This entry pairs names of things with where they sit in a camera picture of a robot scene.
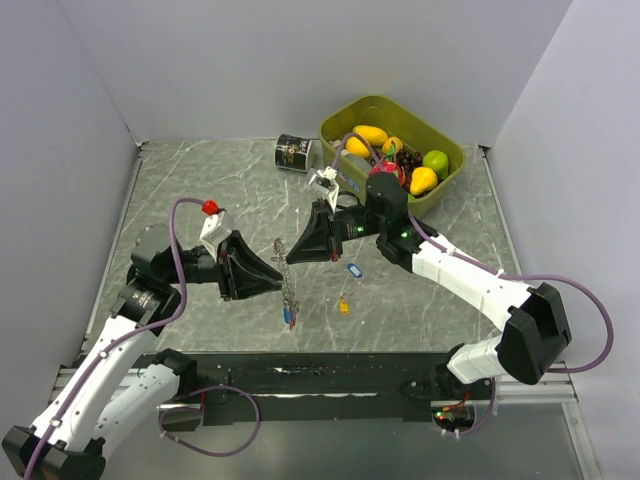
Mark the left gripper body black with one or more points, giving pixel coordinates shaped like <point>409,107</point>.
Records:
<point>200,267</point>

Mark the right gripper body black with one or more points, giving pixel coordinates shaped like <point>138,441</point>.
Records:
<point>357,223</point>

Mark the round metal key ring disc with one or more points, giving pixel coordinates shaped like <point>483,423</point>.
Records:
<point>288,288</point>

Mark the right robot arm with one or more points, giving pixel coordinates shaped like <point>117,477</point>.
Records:
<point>531,320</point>

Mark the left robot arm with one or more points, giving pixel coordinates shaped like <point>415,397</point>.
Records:
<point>74,436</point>

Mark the blue tag loose key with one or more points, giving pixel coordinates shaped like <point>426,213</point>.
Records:
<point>354,270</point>

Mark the yellow tag key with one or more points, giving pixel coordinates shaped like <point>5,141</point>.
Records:
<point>345,302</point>

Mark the red dragon fruit toy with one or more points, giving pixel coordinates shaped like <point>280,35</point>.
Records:
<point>387,164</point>

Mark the yellow lemon toy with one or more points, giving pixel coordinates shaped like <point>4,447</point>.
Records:
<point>357,147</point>

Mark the dark grapes toy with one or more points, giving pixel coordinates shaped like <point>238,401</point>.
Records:
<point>409,161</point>

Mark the yellow pear toy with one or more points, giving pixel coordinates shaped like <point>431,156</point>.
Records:
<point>423,180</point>

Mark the orange fruit toy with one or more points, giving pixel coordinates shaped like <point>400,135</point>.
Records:
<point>391,145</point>

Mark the yellow mango toy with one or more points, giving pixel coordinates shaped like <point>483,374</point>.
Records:
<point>375,136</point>

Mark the black printed paper cup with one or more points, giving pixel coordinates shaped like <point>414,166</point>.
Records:
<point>293,153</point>

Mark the green apple toy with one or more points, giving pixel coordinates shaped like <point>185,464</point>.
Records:
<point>438,161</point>

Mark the green plastic bin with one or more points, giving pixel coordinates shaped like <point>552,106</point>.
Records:
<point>418,139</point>

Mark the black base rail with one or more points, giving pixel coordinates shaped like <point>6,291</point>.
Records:
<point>243,386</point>

